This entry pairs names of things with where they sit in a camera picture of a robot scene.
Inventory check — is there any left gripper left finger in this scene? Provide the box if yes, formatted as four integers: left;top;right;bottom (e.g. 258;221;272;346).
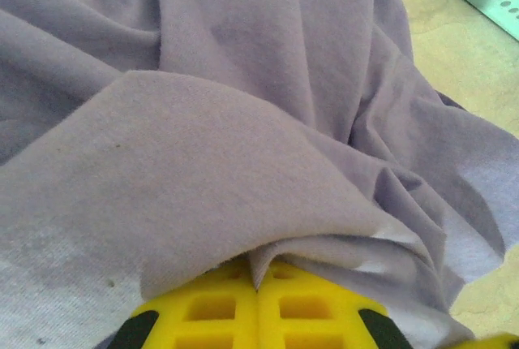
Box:
117;259;260;349

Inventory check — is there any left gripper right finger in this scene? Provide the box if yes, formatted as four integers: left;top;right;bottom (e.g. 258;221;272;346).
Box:
258;261;413;349

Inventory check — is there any purple t-shirt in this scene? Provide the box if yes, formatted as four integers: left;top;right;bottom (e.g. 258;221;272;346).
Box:
0;0;519;349

